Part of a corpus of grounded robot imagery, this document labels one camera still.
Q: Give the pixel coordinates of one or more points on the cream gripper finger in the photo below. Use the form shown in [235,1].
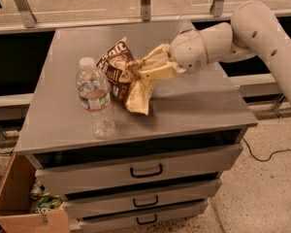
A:
[156,58]
[155,75]

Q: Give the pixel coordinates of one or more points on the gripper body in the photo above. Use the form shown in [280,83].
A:
[188,49]

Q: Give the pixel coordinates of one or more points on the brown chip bag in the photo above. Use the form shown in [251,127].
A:
[122,70]

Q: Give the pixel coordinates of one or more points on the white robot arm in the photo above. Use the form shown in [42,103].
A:
[252,30]

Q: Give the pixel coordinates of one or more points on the clear plastic water bottle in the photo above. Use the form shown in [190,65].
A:
[94,92]

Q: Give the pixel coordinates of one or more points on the grey drawer cabinet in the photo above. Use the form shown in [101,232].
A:
[192,111]

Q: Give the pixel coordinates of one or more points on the middle grey drawer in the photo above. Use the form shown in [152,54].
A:
[133,200]

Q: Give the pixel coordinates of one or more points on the grey drawer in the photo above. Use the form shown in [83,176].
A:
[143,217]
[144,169]
[133,200]

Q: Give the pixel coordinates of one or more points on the bottom grey drawer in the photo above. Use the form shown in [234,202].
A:
[143,217]

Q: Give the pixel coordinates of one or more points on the top grey drawer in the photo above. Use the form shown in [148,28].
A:
[144,169]

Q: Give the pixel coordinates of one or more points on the metal can in box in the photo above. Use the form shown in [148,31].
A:
[36,191]

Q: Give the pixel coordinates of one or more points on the green snack package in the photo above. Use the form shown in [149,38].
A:
[46,204]

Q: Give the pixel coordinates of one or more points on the cardboard box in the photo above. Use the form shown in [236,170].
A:
[16,205]

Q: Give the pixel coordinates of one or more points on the middle metal rail bracket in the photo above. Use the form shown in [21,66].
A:
[145,10]

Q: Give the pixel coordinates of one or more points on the metal rail bracket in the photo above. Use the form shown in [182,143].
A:
[145,10]
[27,17]
[216,8]

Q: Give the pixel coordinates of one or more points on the right metal rail bracket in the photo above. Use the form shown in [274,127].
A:
[216,8]

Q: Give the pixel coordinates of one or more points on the left metal rail bracket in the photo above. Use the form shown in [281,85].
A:
[27,17]

